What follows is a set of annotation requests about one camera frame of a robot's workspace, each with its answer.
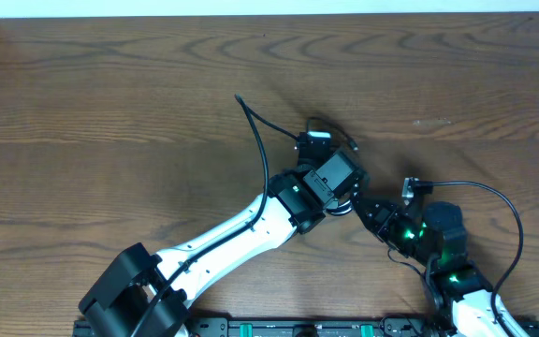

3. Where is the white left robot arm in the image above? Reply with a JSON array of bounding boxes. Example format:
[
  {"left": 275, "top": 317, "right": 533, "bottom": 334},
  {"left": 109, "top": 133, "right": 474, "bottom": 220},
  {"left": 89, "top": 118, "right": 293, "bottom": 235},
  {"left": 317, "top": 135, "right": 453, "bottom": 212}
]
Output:
[{"left": 78, "top": 151, "right": 365, "bottom": 336}]

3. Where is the right camera black cable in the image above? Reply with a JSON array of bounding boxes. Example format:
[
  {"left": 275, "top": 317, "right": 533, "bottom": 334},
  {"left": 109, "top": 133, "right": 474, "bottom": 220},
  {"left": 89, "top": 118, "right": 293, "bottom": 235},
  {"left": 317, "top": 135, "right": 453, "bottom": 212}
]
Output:
[{"left": 412, "top": 180, "right": 526, "bottom": 337}]

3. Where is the left camera black cable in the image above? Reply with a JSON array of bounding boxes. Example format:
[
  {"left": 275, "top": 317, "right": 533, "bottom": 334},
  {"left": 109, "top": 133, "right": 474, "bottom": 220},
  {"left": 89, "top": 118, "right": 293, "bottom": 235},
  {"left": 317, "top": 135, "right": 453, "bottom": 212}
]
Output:
[{"left": 131, "top": 94, "right": 301, "bottom": 337}]

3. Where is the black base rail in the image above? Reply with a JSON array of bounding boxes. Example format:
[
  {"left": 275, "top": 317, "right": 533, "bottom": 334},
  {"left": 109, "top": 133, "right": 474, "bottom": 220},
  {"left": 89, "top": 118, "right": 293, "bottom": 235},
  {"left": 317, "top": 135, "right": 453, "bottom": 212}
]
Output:
[{"left": 72, "top": 315, "right": 539, "bottom": 337}]

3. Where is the camera black cable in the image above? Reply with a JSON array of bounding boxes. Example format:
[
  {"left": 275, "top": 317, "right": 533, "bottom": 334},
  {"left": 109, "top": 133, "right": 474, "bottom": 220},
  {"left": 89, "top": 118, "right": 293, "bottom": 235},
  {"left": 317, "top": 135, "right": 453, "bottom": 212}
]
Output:
[
  {"left": 412, "top": 180, "right": 526, "bottom": 337},
  {"left": 131, "top": 94, "right": 301, "bottom": 337}
]

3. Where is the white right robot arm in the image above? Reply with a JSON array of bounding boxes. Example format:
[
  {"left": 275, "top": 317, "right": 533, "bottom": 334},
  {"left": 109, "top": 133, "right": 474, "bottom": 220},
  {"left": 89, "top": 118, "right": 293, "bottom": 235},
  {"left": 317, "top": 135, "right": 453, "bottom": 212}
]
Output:
[{"left": 350, "top": 179, "right": 528, "bottom": 336}]

